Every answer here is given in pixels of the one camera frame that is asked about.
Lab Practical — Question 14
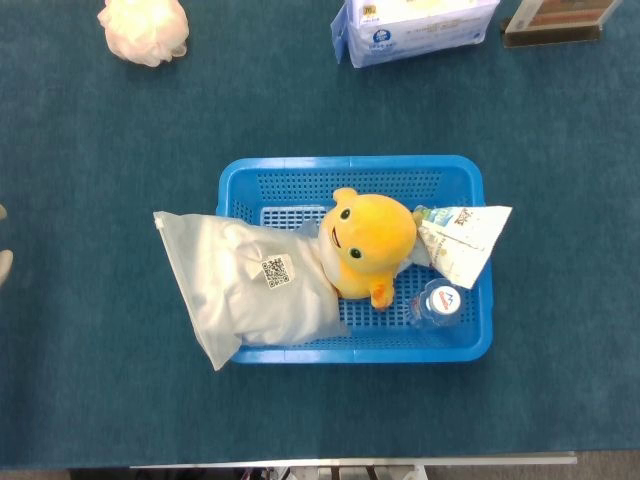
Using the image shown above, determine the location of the teal felt table cover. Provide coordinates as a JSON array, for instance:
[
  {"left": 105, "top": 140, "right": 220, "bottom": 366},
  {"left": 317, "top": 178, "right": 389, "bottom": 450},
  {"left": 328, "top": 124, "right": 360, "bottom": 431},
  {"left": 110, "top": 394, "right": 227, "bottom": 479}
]
[{"left": 0, "top": 0, "right": 640, "bottom": 472}]

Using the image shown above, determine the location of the blue white tissue pack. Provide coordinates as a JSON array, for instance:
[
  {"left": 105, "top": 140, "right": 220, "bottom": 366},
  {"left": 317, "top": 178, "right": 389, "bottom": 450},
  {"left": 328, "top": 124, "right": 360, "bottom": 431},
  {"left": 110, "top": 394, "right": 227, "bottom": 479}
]
[{"left": 330, "top": 0, "right": 502, "bottom": 70}]

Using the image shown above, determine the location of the yellow plush toy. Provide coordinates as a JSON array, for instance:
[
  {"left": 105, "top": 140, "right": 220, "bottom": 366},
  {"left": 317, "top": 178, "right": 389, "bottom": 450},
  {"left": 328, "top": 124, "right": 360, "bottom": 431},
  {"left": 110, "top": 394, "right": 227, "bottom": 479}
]
[{"left": 318, "top": 186, "right": 419, "bottom": 309}]

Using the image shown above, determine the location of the silver peanut snack bag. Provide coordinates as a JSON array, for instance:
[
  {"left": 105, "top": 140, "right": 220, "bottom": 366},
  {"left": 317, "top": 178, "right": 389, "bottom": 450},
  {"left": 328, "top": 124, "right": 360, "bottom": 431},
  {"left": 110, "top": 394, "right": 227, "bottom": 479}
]
[{"left": 412, "top": 203, "right": 514, "bottom": 291}]

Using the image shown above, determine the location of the clear plastic water bottle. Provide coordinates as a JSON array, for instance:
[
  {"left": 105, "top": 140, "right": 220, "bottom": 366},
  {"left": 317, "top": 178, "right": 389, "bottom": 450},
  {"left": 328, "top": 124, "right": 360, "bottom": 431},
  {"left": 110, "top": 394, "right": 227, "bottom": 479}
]
[{"left": 408, "top": 278, "right": 465, "bottom": 346}]

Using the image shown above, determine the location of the white garment in zip bag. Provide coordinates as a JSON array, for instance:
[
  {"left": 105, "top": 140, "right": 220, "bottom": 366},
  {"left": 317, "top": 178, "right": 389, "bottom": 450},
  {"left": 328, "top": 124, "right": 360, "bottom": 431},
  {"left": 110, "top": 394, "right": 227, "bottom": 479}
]
[{"left": 152, "top": 209, "right": 352, "bottom": 373}]

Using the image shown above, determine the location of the blue perforated plastic basket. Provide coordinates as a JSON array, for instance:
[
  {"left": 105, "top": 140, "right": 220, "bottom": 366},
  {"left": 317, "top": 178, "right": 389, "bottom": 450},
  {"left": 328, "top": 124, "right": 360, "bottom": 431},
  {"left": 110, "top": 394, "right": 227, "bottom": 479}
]
[{"left": 218, "top": 154, "right": 495, "bottom": 365}]

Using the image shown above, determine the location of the pale pink bath loofah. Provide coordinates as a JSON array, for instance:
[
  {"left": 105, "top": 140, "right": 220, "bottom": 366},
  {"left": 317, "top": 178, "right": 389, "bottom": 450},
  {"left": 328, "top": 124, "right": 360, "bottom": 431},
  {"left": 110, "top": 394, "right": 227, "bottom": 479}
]
[{"left": 96, "top": 0, "right": 191, "bottom": 69}]

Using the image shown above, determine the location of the silver metal frame bar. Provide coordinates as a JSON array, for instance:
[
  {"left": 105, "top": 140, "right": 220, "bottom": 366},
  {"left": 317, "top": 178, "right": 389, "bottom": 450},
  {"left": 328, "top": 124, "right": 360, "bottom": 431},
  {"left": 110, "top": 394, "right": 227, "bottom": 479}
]
[{"left": 129, "top": 451, "right": 579, "bottom": 480}]

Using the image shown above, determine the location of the dark box with stripes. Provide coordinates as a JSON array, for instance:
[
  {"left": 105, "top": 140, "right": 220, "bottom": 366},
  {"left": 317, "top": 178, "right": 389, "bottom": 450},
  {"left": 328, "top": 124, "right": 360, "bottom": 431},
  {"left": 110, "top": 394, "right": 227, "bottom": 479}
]
[{"left": 502, "top": 0, "right": 627, "bottom": 50}]

